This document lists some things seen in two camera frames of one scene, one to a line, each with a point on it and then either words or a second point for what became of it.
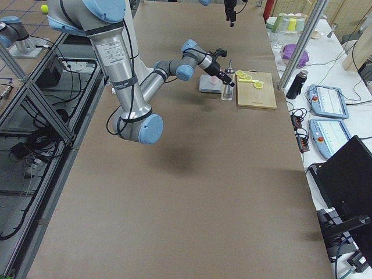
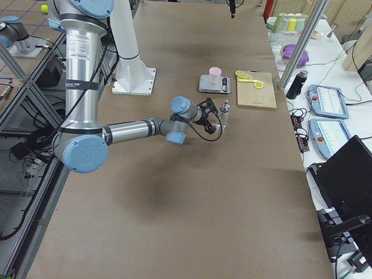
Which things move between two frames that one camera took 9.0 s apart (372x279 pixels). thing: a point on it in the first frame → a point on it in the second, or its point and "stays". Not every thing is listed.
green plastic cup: x=279 y=22 stays
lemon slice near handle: x=258 y=85 stays
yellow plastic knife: x=250 y=80 stays
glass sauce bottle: x=227 y=92 → x=224 y=109
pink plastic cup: x=214 y=80 stays
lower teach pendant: x=329 y=135 stays
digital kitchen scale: x=206 y=86 stays
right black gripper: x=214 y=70 → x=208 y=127
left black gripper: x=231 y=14 → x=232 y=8
